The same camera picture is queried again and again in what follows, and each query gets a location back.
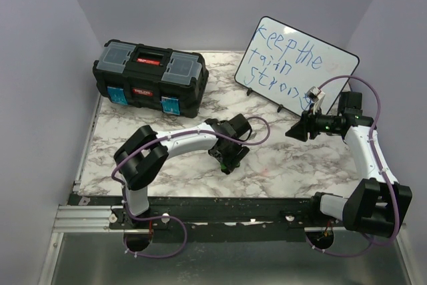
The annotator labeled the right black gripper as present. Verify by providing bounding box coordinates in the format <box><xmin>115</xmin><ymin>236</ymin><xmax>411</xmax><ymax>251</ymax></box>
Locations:
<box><xmin>286</xmin><ymin>103</ymin><xmax>341</xmax><ymax>141</ymax></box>

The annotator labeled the green black whiteboard eraser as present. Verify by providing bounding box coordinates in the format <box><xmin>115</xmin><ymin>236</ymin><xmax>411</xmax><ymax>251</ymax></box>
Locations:
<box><xmin>220</xmin><ymin>162</ymin><xmax>240</xmax><ymax>175</ymax></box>

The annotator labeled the white dry-erase whiteboard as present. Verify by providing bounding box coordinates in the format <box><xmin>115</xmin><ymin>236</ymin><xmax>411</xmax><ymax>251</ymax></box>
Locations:
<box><xmin>234</xmin><ymin>16</ymin><xmax>360</xmax><ymax>115</ymax></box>

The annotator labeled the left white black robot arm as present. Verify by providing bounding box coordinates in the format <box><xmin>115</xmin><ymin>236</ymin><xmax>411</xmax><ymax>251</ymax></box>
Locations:
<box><xmin>113</xmin><ymin>114</ymin><xmax>252</xmax><ymax>228</ymax></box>

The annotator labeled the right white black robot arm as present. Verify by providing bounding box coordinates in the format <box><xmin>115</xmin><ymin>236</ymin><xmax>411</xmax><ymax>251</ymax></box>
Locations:
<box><xmin>285</xmin><ymin>87</ymin><xmax>412</xmax><ymax>238</ymax></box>

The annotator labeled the black plastic toolbox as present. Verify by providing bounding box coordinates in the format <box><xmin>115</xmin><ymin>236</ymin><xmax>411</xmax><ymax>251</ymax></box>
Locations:
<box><xmin>93</xmin><ymin>39</ymin><xmax>209</xmax><ymax>118</ymax></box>

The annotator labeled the aluminium extrusion frame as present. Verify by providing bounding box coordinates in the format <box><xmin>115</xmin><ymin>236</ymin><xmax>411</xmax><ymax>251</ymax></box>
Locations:
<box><xmin>40</xmin><ymin>51</ymin><xmax>415</xmax><ymax>284</ymax></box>

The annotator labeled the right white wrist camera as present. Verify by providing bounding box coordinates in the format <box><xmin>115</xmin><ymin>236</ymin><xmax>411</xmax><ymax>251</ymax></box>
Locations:
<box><xmin>306</xmin><ymin>86</ymin><xmax>326</xmax><ymax>113</ymax></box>

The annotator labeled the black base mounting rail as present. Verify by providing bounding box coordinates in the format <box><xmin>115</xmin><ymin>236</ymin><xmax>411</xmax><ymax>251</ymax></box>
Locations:
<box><xmin>67</xmin><ymin>193</ymin><xmax>391</xmax><ymax>242</ymax></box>

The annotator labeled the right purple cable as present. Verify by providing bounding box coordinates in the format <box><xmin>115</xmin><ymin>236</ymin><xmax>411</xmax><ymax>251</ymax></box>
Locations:
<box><xmin>306</xmin><ymin>76</ymin><xmax>401</xmax><ymax>258</ymax></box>

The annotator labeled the purple cable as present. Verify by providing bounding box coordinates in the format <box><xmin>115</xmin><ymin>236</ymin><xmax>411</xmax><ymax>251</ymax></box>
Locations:
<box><xmin>306</xmin><ymin>76</ymin><xmax>401</xmax><ymax>258</ymax></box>
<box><xmin>111</xmin><ymin>116</ymin><xmax>270</xmax><ymax>259</ymax></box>

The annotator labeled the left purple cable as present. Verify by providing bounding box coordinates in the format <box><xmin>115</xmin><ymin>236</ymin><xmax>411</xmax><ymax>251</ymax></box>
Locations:
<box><xmin>111</xmin><ymin>116</ymin><xmax>270</xmax><ymax>259</ymax></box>

